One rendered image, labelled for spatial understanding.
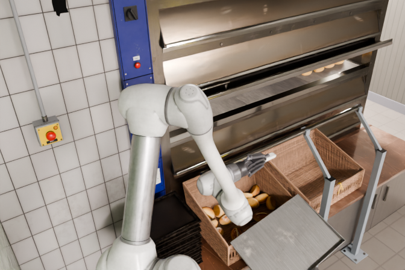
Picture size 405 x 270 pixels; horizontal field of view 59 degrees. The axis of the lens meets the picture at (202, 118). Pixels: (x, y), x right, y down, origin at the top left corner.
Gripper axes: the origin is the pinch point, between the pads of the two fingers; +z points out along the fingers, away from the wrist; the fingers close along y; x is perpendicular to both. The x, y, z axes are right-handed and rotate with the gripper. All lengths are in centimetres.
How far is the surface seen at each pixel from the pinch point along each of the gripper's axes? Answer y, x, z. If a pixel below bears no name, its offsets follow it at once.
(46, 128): -30, -39, -93
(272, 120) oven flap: 18, -48, 48
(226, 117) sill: 2.1, -47.3, 7.6
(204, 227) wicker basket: 52, -20, -27
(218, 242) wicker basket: 52, -7, -26
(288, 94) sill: 2, -48, 60
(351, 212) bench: 74, 7, 75
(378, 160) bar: 31, 11, 85
